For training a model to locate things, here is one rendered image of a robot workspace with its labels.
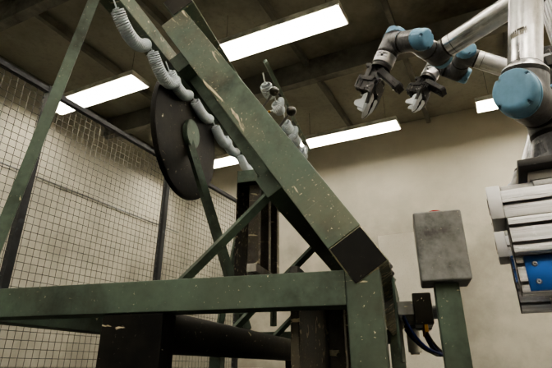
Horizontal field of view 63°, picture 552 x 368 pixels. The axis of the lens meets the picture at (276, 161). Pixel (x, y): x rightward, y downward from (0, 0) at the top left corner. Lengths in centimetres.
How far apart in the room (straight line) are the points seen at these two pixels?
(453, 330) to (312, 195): 49
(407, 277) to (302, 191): 445
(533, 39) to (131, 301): 133
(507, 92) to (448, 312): 58
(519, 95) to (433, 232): 41
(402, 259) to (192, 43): 446
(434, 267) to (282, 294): 40
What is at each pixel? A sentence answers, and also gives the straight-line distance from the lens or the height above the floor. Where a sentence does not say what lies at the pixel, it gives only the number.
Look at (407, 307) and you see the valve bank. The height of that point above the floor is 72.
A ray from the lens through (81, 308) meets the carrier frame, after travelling 154.
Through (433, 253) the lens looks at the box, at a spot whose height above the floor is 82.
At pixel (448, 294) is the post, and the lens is 125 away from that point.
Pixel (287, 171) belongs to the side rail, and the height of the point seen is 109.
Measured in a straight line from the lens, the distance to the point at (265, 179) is 143.
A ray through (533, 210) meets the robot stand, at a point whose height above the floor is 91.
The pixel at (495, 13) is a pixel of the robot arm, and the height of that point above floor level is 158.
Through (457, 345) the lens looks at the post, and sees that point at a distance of 124.
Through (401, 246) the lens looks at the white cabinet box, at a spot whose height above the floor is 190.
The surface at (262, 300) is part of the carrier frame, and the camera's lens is 127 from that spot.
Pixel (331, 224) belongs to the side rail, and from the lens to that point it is 127.
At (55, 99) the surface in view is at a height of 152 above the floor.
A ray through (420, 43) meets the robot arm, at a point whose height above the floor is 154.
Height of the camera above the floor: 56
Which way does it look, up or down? 25 degrees up
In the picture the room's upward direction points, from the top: straight up
